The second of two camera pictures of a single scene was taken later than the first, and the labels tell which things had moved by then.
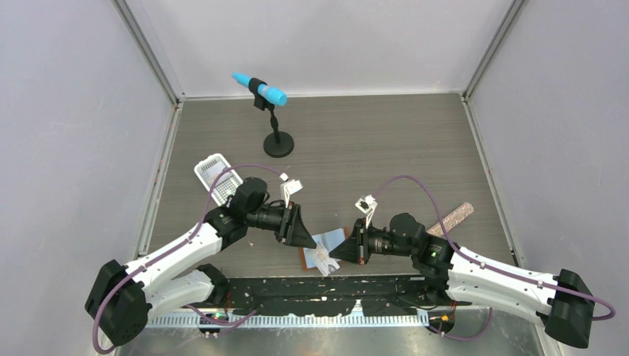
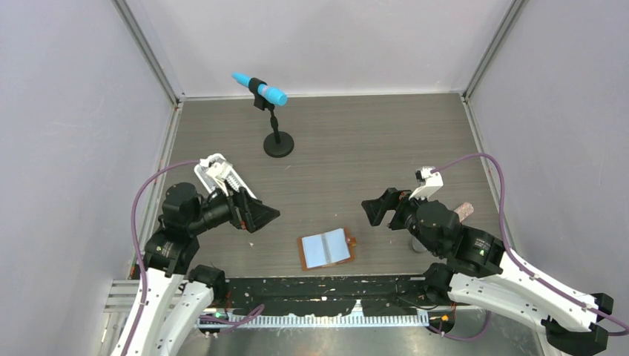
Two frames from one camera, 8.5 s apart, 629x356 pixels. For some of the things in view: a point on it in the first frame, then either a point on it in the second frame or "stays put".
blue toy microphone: [267, 93] stays put
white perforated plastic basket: [208, 169] stays put
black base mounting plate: [323, 297] stays put
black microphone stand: [280, 144] stays put
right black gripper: [355, 249] -> [374, 208]
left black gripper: [291, 231] -> [247, 212]
